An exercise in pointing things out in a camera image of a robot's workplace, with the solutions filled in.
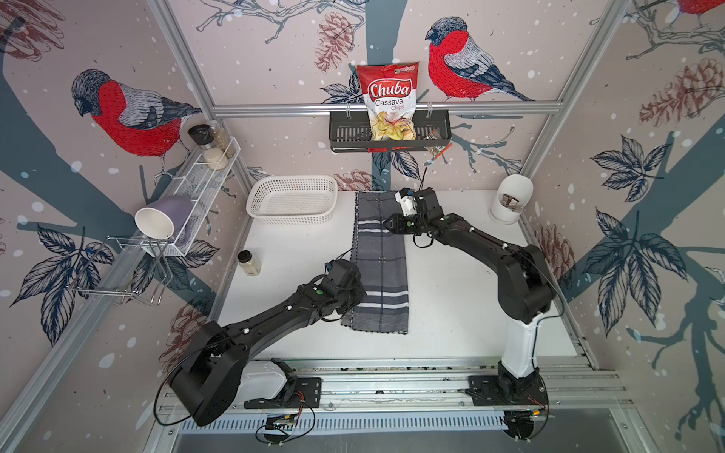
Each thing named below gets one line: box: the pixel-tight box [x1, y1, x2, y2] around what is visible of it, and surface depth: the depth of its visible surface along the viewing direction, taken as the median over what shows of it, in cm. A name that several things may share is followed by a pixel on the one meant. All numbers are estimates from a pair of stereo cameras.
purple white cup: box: [134, 195, 194, 241], surface depth 63 cm
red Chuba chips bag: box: [356, 62, 420, 142], surface depth 84 cm
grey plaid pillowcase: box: [341, 190, 409, 335], surface depth 97 cm
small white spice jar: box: [236, 249, 262, 277], surface depth 93 cm
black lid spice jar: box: [186, 123, 230, 170], surface depth 83 cm
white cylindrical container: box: [489, 173, 535, 225], surface depth 109 cm
